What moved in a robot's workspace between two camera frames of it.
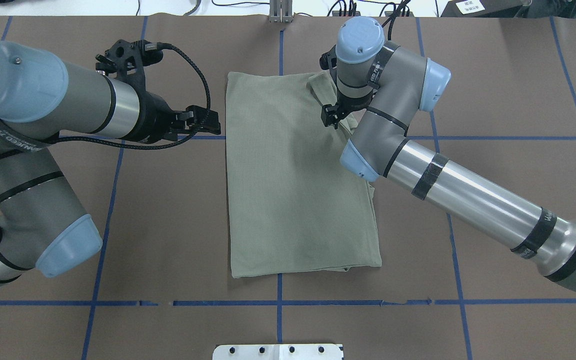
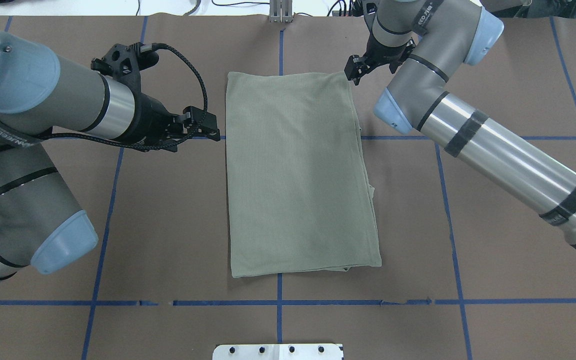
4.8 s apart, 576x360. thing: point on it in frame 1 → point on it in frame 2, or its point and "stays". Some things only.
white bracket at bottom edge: x=280 y=351 stays
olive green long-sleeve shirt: x=292 y=205 stays
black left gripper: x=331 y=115 → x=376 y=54
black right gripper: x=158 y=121 stays
